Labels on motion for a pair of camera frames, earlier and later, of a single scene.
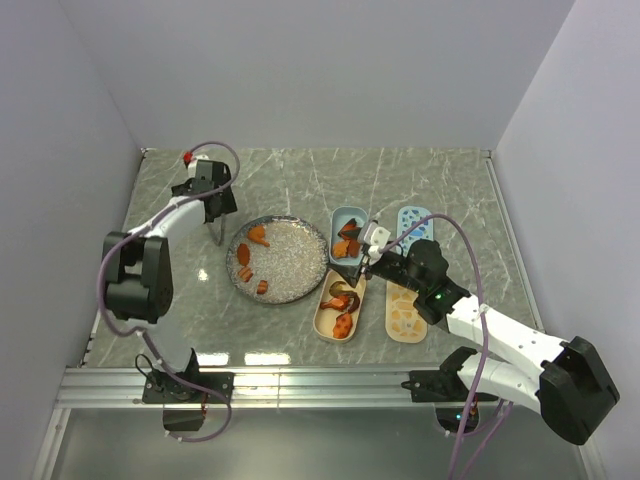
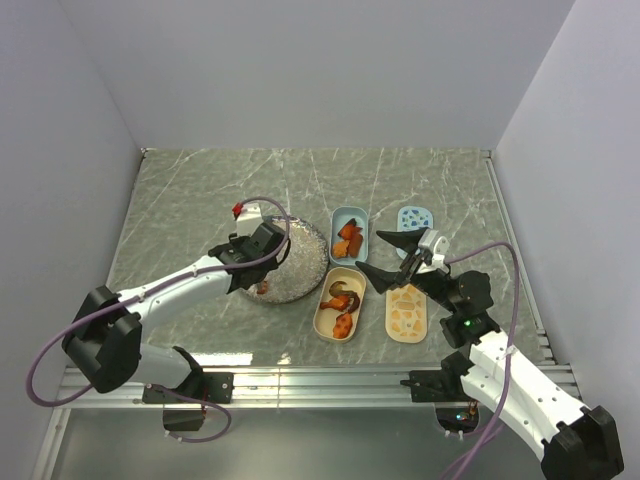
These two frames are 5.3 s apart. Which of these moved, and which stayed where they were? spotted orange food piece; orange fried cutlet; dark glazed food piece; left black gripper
Moved: left black gripper
Stayed: spotted orange food piece; dark glazed food piece; orange fried cutlet
